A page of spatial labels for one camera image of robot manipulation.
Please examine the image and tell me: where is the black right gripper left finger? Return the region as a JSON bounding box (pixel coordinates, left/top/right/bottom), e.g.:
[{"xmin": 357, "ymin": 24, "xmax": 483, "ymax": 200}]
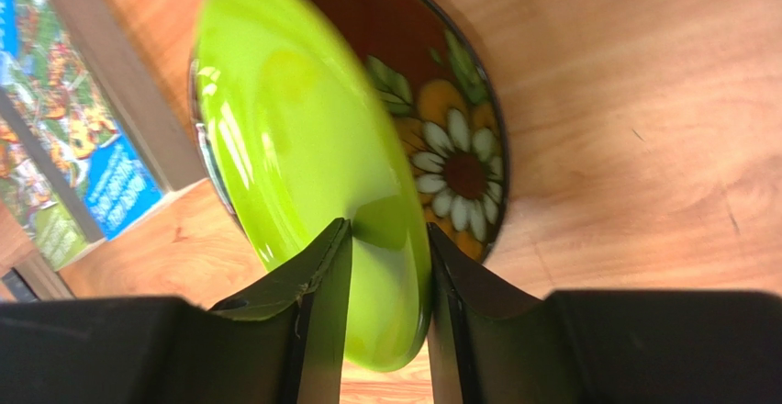
[{"xmin": 1, "ymin": 219, "xmax": 352, "ymax": 403}]

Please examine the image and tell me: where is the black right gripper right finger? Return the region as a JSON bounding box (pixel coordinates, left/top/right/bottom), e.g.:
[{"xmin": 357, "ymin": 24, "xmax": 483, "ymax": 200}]
[{"xmin": 428, "ymin": 224, "xmax": 781, "ymax": 403}]

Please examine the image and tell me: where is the green plate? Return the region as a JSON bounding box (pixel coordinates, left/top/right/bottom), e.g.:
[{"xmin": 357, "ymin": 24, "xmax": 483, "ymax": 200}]
[{"xmin": 192, "ymin": 0, "xmax": 431, "ymax": 372}]

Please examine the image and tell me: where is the red floral plate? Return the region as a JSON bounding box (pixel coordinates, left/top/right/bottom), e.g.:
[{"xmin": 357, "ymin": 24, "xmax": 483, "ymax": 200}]
[{"xmin": 191, "ymin": 0, "xmax": 508, "ymax": 260}]

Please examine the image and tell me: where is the nineteen eighty-four book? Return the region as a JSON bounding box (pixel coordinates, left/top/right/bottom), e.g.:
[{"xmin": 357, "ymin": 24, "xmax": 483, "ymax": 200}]
[{"xmin": 1, "ymin": 253, "xmax": 75, "ymax": 303}]

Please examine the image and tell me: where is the green 65-storey treehouse book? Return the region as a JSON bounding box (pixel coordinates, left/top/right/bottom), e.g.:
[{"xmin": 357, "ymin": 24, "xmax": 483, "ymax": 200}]
[{"xmin": 1, "ymin": 93, "xmax": 106, "ymax": 271}]

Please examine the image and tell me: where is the blue 26-storey treehouse book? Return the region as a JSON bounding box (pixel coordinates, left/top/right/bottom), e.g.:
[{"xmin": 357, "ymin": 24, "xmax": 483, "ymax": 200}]
[{"xmin": 0, "ymin": 0, "xmax": 206, "ymax": 242}]

